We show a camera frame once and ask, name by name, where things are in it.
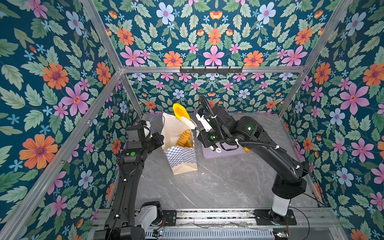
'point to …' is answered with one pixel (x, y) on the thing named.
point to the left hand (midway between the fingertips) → (164, 132)
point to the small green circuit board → (156, 233)
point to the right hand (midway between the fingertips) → (199, 135)
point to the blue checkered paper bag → (182, 159)
